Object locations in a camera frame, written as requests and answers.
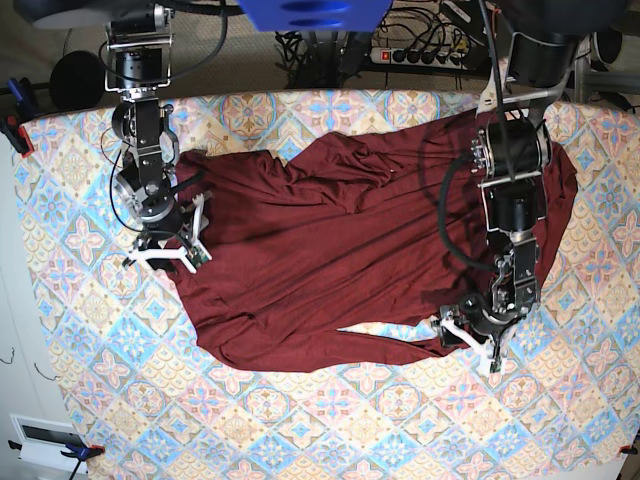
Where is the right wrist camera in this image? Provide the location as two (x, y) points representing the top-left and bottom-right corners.
(187, 244), (212, 273)

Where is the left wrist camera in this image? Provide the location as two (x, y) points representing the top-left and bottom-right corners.
(479, 352), (507, 376)

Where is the white power strip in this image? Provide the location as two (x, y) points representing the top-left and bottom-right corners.
(369, 47), (466, 70)

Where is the orange clamp lower right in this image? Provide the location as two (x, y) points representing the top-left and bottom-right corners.
(618, 445), (637, 455)

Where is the patterned tablecloth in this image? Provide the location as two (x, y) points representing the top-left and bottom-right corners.
(12, 103), (639, 479)

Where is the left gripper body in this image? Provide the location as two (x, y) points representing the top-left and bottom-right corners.
(449, 293), (535, 344)

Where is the black round stool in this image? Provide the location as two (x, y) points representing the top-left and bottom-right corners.
(49, 50), (105, 111)

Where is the blue orange clamp lower left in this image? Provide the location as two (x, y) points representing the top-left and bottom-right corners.
(7, 440), (105, 479)

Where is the white wall socket box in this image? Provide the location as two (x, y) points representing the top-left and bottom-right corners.
(9, 414), (84, 473)

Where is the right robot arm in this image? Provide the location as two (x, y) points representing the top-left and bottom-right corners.
(13, 1), (211, 273)

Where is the blue orange clamp upper left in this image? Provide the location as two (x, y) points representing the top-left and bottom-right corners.
(1, 78), (35, 158)

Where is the black round object top right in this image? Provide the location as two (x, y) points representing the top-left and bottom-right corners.
(593, 28), (623, 64)

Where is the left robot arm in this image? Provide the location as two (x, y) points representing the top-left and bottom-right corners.
(433, 1), (629, 359)

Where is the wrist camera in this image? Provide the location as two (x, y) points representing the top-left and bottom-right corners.
(187, 244), (212, 273)
(479, 352), (507, 376)

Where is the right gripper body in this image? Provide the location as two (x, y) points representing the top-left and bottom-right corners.
(114, 179), (196, 250)

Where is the blue orange clamp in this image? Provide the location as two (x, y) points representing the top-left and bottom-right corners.
(1, 78), (35, 158)
(7, 440), (105, 479)

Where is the dark red t-shirt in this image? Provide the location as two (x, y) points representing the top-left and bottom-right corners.
(170, 112), (577, 372)

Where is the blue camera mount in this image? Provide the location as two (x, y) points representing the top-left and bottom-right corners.
(237, 0), (392, 32)

